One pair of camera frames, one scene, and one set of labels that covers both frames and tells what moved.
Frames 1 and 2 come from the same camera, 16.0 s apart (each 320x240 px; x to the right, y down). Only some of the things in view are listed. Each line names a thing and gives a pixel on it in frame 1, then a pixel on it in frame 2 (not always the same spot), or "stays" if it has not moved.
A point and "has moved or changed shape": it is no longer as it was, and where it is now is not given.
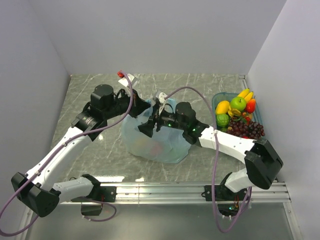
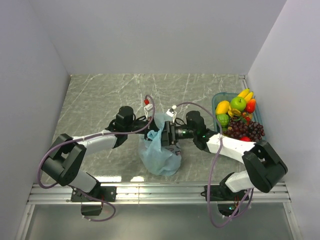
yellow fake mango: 222,107 stays
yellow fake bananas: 246,94 stays
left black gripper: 139,105 -> 150,125
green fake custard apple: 222,120 stays
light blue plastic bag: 167,145 has moved or changed shape
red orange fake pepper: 251,105 stays
